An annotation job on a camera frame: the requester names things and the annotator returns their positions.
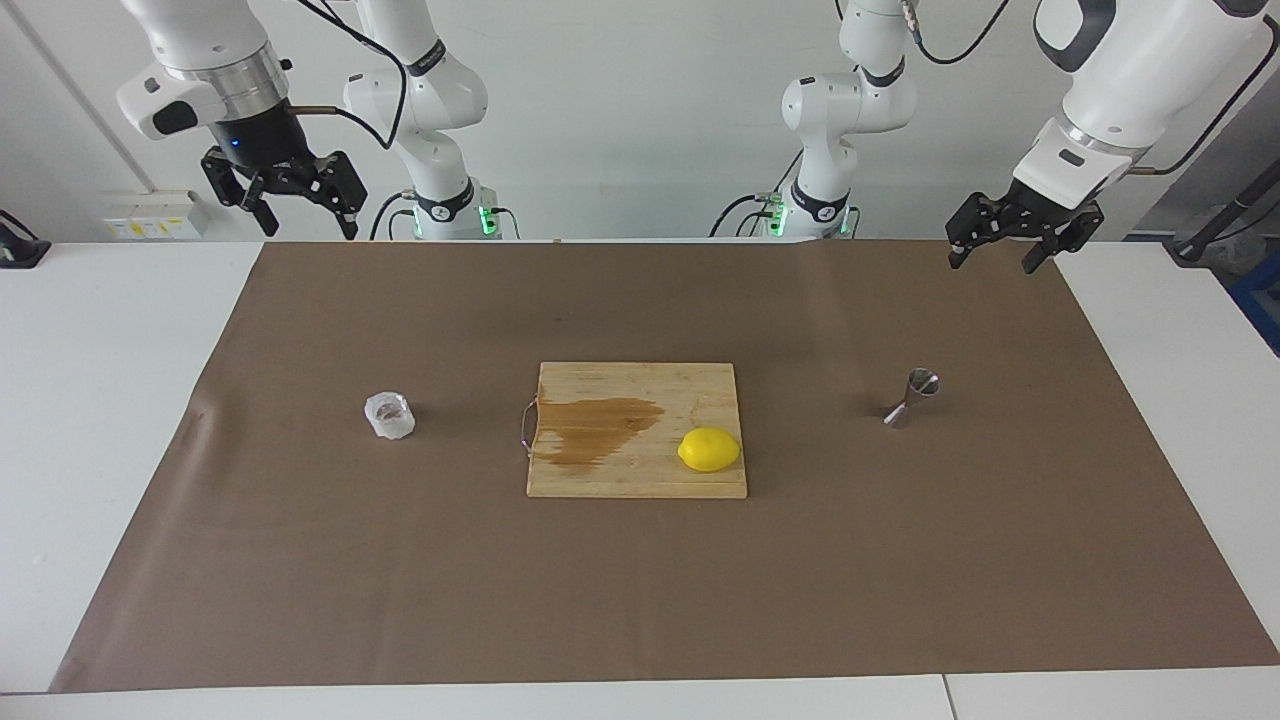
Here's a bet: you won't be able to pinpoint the steel double jigger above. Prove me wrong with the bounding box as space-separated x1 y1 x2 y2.
882 368 941 430

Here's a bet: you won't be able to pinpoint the small clear plastic cup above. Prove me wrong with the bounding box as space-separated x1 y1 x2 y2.
364 392 416 442

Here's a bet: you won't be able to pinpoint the black stand pole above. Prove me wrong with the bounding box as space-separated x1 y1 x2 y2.
1165 160 1280 266

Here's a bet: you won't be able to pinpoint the blue crate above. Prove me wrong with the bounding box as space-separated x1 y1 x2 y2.
1228 255 1280 356

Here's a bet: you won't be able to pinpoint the black table clamp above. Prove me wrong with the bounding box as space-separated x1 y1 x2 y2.
0 210 51 269

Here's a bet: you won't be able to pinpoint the yellow lemon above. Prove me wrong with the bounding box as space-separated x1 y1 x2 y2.
677 427 742 473

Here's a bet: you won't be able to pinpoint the brown paper table mat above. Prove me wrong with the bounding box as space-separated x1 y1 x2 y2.
50 240 1280 693

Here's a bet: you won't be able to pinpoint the wooden cutting board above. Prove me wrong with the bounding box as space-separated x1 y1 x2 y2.
526 362 748 499

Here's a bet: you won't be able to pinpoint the white wall socket box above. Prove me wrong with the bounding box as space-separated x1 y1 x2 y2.
103 190 209 241

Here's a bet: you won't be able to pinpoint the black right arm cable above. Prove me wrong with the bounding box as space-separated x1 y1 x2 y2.
285 0 411 151

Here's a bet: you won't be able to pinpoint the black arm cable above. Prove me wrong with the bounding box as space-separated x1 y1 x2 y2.
285 0 411 151
900 0 1280 177

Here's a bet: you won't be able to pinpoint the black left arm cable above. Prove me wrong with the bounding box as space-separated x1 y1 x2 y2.
900 0 1280 177

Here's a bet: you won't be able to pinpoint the black left base cables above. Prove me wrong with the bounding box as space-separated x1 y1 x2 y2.
710 148 861 239

